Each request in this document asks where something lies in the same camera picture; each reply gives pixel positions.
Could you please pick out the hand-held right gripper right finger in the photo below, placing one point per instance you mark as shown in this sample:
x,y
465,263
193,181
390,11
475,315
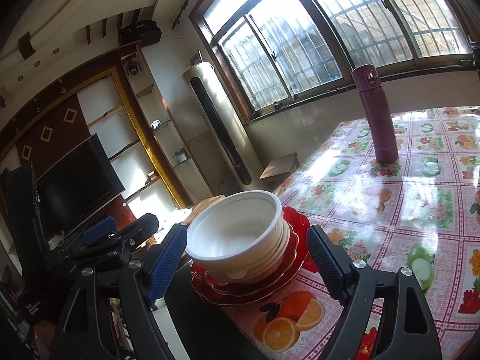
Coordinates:
x,y
326,266

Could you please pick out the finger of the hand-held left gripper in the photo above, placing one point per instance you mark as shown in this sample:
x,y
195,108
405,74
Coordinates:
x,y
98,229
144,227

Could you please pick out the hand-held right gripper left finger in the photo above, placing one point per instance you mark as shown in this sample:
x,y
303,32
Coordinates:
x,y
168,262

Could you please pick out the cream disposable bowl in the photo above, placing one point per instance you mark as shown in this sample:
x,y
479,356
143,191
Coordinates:
x,y
275,260
284,238

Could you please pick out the white disposable bowl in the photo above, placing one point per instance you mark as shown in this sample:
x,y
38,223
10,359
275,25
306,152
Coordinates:
x,y
232,228

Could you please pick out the black television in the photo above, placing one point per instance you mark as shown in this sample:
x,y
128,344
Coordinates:
x,y
75,187

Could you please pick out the light wooden stool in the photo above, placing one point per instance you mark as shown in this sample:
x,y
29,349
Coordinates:
x,y
208,204

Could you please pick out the floral fruit print tablecloth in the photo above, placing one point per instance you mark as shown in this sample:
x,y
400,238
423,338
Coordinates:
x,y
412,202

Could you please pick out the dark wooden stool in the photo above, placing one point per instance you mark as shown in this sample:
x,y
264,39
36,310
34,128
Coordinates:
x,y
279,165

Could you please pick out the white tower air conditioner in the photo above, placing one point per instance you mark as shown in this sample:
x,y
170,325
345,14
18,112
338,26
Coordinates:
x,y
217,120

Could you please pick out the purple thermos bottle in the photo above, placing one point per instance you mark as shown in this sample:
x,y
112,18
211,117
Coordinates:
x,y
375,120

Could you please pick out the black figurine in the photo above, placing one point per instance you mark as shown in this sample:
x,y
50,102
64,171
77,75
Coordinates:
x,y
132,66

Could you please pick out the black bag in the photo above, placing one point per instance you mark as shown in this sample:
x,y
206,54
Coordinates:
x,y
140,32

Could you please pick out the barred window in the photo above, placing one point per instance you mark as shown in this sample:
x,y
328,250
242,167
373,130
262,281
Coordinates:
x,y
292,45

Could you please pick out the gold wall trim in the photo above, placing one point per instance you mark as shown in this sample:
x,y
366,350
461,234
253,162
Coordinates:
x,y
138,127

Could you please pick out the glass wall shelf unit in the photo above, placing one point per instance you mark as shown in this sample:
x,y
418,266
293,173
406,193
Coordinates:
x,y
165,127

